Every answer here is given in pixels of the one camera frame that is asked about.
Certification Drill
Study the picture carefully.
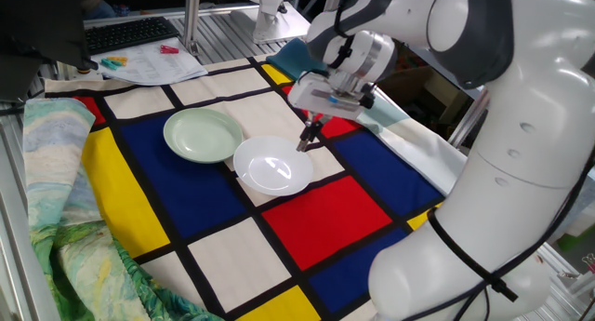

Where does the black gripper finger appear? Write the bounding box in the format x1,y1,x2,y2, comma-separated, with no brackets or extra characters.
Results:
298,118,318,148
311,114,333,140

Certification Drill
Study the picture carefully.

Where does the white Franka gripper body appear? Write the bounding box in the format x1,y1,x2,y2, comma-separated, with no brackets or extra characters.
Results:
286,69,378,123

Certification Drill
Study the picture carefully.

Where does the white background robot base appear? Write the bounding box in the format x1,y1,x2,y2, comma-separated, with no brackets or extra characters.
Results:
208,0,311,46

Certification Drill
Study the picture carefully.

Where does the white plate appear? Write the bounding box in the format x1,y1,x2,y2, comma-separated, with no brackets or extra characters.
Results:
232,135,315,197

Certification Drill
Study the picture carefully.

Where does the pale green plate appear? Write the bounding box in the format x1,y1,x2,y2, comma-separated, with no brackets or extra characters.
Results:
163,107,245,165

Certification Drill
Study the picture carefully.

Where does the colour block tablecloth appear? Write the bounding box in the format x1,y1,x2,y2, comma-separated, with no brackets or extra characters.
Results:
44,54,447,321

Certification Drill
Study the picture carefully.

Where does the white paper stack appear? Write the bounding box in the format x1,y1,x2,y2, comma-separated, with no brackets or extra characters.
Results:
90,36,209,87

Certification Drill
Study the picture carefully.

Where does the black keyboard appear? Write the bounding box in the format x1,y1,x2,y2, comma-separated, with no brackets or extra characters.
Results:
85,16,180,57

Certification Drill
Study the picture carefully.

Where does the green painted pattern cloth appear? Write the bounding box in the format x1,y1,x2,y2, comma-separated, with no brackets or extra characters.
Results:
21,97,224,321

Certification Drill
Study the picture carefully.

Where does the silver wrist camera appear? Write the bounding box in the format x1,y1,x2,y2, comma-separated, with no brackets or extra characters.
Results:
310,88,369,114

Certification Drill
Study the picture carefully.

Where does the aluminium upright post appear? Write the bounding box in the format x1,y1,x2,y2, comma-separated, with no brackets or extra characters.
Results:
182,0,203,53

